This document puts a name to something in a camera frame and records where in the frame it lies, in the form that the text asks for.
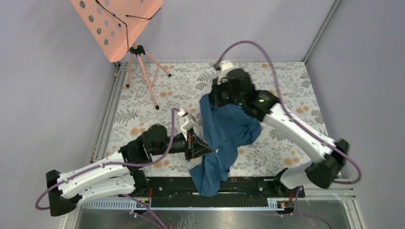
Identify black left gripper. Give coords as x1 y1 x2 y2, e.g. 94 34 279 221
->
151 127 214 162

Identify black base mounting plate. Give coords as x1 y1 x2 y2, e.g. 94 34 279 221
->
129 177 305 203

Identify pink music stand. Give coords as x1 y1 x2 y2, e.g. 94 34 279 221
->
70 0 171 110

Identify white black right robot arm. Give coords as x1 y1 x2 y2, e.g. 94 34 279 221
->
209 68 350 197

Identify floral patterned table mat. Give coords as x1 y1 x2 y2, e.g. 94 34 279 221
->
94 62 327 176

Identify blue shirt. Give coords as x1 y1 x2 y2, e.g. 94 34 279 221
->
189 94 262 197

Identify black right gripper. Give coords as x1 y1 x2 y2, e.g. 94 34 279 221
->
207 76 244 108

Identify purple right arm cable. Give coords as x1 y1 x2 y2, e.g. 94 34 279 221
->
215 40 362 185

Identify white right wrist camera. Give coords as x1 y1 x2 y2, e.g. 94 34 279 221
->
213 60 236 85

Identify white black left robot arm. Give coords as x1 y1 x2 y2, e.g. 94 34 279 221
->
46 124 212 217

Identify white slotted cable duct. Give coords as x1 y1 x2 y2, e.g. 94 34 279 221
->
82 198 285 211

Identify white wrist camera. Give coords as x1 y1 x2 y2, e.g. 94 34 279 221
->
177 108 196 137
213 60 236 85

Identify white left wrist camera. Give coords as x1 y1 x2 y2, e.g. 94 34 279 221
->
177 108 196 137

